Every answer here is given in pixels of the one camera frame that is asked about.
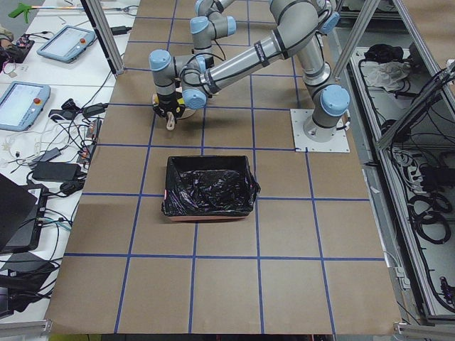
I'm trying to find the aluminium frame post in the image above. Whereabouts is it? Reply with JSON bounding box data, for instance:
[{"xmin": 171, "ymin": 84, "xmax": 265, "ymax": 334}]
[{"xmin": 80, "ymin": 0, "xmax": 124, "ymax": 76}]

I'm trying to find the upper teach pendant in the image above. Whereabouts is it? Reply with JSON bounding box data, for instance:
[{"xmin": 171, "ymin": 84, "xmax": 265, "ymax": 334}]
[{"xmin": 37, "ymin": 26, "xmax": 96, "ymax": 63}]

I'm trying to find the black power adapter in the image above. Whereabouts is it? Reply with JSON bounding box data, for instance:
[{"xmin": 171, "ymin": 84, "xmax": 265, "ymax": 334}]
[{"xmin": 32, "ymin": 162, "xmax": 83, "ymax": 182}]

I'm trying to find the lower teach pendant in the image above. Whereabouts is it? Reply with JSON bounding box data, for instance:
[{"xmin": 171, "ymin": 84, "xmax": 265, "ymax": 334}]
[{"xmin": 1, "ymin": 81, "xmax": 50, "ymax": 131}]

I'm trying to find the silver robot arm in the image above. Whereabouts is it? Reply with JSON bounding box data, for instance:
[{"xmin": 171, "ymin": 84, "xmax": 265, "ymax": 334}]
[
  {"xmin": 190, "ymin": 0, "xmax": 237, "ymax": 68},
  {"xmin": 149, "ymin": 1, "xmax": 350, "ymax": 137}
]

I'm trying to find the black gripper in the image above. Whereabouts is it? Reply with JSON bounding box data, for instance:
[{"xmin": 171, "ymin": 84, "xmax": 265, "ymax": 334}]
[{"xmin": 151, "ymin": 90, "xmax": 185, "ymax": 119}]

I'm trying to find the teach pendant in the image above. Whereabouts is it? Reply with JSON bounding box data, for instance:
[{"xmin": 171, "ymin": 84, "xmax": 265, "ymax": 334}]
[
  {"xmin": 37, "ymin": 26, "xmax": 96, "ymax": 63},
  {"xmin": 1, "ymin": 81, "xmax": 50, "ymax": 131}
]

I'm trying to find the white crumpled cloth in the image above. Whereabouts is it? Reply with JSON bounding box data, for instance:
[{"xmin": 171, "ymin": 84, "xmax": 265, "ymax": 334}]
[{"xmin": 365, "ymin": 61, "xmax": 411, "ymax": 92}]

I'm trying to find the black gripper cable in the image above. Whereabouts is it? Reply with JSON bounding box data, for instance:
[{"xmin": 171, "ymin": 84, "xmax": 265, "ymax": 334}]
[{"xmin": 177, "ymin": 53, "xmax": 225, "ymax": 88}]

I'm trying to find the bin with black bag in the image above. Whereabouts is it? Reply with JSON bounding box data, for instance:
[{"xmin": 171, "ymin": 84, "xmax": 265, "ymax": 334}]
[{"xmin": 161, "ymin": 156, "xmax": 261, "ymax": 222}]

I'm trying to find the black laptop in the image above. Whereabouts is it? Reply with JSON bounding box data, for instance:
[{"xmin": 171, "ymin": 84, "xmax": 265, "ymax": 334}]
[{"xmin": 1, "ymin": 175, "xmax": 48, "ymax": 254}]

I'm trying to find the beige plastic dustpan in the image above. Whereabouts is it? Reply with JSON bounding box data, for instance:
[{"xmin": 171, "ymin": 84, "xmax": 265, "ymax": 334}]
[{"xmin": 151, "ymin": 87, "xmax": 196, "ymax": 131}]

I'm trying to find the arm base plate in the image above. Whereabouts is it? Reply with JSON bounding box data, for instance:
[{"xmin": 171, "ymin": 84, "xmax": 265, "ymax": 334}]
[{"xmin": 290, "ymin": 109, "xmax": 350, "ymax": 153}]

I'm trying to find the green handled tool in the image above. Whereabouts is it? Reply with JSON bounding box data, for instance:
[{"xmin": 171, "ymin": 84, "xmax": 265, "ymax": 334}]
[{"xmin": 8, "ymin": 2, "xmax": 84, "ymax": 20}]

